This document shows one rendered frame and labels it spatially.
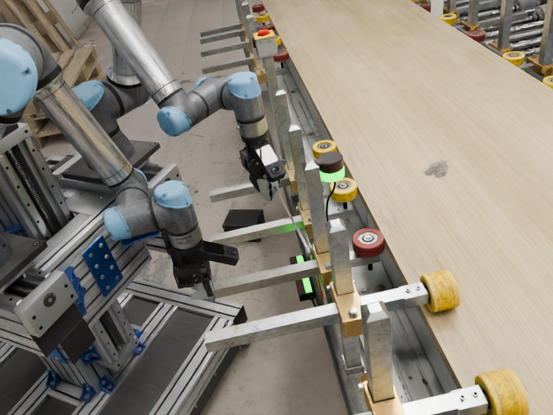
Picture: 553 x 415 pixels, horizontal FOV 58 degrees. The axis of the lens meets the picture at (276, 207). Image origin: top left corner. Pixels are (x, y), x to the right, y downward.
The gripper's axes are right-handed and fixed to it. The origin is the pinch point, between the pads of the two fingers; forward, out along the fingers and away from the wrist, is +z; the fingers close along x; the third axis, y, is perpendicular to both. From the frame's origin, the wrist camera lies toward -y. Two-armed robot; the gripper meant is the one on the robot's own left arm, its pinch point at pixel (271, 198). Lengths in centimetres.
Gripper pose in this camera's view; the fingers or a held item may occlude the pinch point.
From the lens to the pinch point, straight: 138.4
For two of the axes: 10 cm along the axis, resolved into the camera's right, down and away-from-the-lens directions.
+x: -8.7, 4.0, -3.0
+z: 1.7, 7.9, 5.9
